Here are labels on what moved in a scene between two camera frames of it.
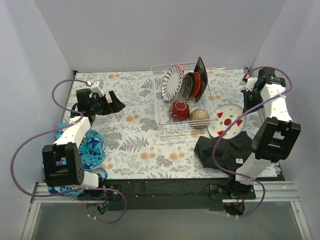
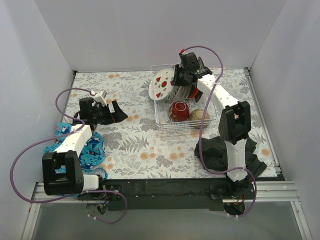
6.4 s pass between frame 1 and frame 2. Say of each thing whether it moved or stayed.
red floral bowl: stayed
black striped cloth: stayed
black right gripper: moved
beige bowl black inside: stayed
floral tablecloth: stayed
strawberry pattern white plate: moved
